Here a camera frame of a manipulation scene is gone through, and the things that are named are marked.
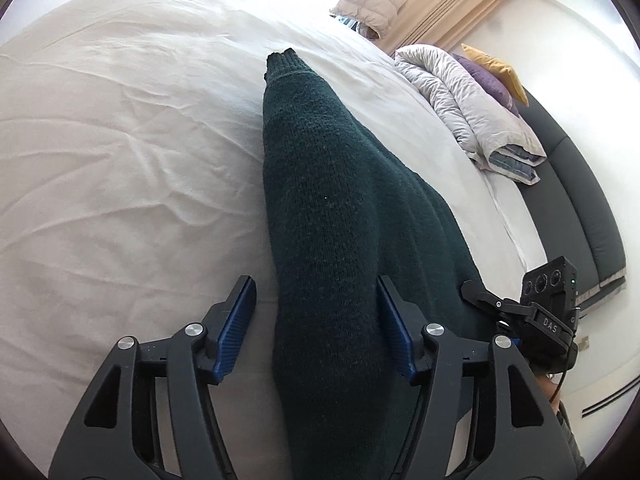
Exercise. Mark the yellow pillow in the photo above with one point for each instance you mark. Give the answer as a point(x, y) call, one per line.
point(497, 65)

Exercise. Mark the purple pillow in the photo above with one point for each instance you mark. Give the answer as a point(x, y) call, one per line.
point(487, 77)

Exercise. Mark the beige curtain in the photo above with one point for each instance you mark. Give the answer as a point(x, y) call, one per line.
point(450, 5)

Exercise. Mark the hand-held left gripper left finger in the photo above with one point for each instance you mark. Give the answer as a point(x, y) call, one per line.
point(234, 332)

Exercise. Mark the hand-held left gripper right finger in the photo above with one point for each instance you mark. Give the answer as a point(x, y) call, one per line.
point(397, 332)

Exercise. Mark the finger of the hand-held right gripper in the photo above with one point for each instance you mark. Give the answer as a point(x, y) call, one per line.
point(482, 297)

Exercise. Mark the white bed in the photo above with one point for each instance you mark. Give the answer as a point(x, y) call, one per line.
point(125, 160)

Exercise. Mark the dark green knit sweater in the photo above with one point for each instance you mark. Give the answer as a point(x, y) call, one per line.
point(330, 210)

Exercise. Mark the person's right forearm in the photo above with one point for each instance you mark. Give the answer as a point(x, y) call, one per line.
point(562, 425)

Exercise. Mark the dark grey upholstered bed frame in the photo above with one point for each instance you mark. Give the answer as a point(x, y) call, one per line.
point(585, 195)

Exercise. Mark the beige puffer jacket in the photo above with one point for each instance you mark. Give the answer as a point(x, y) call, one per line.
point(372, 5)

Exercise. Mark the grey folded duvet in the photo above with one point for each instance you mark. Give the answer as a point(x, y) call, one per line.
point(465, 105)

